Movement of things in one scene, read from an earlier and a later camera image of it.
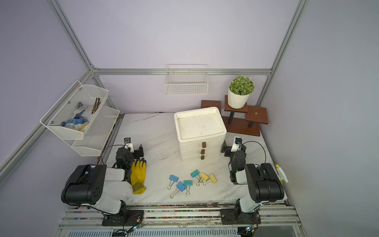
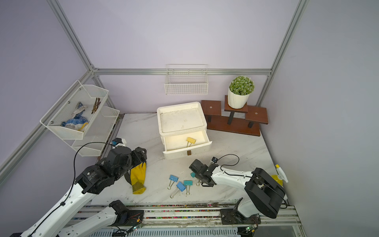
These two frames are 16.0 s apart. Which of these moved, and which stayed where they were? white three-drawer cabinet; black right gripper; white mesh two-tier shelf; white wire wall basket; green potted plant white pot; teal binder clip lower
Moved: black right gripper; white three-drawer cabinet
Stayed: teal binder clip lower; white mesh two-tier shelf; white wire wall basket; green potted plant white pot
